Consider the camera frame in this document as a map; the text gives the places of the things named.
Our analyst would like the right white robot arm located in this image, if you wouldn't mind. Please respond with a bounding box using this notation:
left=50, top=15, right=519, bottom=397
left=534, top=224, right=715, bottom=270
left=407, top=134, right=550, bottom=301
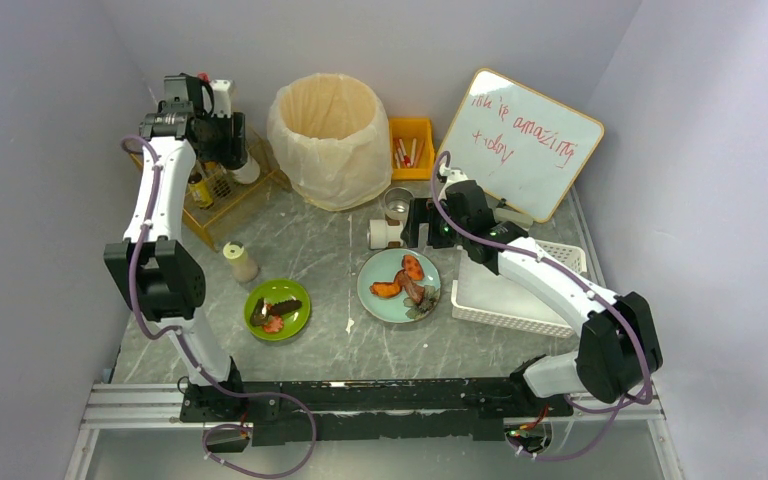
left=401, top=180, right=663, bottom=408

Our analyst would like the trash bin with bag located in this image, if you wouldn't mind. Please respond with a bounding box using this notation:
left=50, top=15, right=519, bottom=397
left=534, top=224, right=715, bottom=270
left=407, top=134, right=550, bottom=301
left=266, top=73, right=393, bottom=212

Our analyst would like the yellow plastic bin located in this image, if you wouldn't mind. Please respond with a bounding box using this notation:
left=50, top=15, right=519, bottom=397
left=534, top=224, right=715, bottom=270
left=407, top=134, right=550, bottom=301
left=388, top=117, right=435, bottom=181

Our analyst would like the black lid shaker jar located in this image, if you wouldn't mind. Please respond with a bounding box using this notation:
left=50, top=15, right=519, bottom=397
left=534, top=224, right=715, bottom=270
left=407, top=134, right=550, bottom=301
left=230, top=155, right=261, bottom=185

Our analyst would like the cream lid shaker jar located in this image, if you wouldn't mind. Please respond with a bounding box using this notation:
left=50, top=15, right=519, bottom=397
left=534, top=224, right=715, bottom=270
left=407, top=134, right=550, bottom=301
left=222, top=241, right=259, bottom=283

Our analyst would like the brown meat rib piece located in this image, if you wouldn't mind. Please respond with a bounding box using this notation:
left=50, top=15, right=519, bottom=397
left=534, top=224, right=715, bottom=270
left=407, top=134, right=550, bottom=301
left=394, top=270, right=425, bottom=306

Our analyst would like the light blue flower plate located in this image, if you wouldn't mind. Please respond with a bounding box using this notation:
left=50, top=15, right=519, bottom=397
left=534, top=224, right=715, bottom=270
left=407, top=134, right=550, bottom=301
left=356, top=248, right=441, bottom=324

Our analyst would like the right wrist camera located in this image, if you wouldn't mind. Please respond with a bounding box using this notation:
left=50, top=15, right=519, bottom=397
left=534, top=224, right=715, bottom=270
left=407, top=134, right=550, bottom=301
left=437, top=165, right=469, bottom=190

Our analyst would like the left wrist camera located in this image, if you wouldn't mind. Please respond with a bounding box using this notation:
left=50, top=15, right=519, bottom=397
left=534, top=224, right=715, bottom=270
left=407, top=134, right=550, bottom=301
left=196, top=73, right=236, bottom=118

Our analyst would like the orange chicken wing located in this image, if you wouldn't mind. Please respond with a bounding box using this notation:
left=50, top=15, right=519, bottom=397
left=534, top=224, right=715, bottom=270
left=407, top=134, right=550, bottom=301
left=369, top=281, right=403, bottom=299

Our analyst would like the dark sea cucumber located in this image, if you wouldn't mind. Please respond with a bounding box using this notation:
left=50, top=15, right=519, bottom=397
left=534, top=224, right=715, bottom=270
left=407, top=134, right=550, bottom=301
left=268, top=299, right=303, bottom=316

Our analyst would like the whiteboard with red writing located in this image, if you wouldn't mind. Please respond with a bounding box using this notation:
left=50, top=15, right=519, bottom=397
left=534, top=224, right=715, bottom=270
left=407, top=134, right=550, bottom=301
left=439, top=68, right=605, bottom=223

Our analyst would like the upright steel lined mug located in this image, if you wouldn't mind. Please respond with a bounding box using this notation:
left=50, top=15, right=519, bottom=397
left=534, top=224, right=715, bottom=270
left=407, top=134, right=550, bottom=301
left=382, top=187, right=414, bottom=222

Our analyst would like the orange fried piece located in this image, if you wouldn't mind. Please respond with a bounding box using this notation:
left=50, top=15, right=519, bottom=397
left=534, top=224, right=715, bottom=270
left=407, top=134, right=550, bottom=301
left=401, top=254, right=425, bottom=282

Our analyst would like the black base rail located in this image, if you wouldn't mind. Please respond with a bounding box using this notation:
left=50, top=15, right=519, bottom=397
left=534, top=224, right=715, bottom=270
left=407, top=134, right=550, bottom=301
left=179, top=369, right=572, bottom=446

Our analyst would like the white plastic basket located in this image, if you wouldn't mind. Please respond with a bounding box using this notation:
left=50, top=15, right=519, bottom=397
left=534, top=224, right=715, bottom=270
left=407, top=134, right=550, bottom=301
left=450, top=250, right=574, bottom=338

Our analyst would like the small yellow label bottle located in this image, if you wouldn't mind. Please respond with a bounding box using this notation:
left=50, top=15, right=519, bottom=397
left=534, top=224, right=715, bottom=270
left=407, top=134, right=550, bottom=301
left=188, top=171, right=214, bottom=209

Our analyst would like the green plate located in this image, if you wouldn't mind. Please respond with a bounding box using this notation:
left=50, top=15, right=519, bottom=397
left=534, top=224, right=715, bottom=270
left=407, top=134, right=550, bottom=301
left=243, top=278, right=312, bottom=342

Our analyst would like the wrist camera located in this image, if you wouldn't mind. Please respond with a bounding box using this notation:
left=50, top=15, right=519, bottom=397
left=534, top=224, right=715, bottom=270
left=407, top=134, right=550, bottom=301
left=437, top=165, right=469, bottom=190
left=196, top=73, right=236, bottom=118

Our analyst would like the white mug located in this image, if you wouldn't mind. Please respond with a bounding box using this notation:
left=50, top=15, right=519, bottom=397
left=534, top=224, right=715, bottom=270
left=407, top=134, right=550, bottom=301
left=367, top=218, right=404, bottom=250

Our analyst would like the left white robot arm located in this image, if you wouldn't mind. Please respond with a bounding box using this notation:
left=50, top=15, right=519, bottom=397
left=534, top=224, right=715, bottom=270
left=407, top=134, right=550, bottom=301
left=103, top=100, right=239, bottom=397

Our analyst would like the yellow wire basket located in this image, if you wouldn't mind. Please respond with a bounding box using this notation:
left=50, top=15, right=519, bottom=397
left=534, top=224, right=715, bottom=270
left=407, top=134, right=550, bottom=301
left=128, top=125, right=291, bottom=252

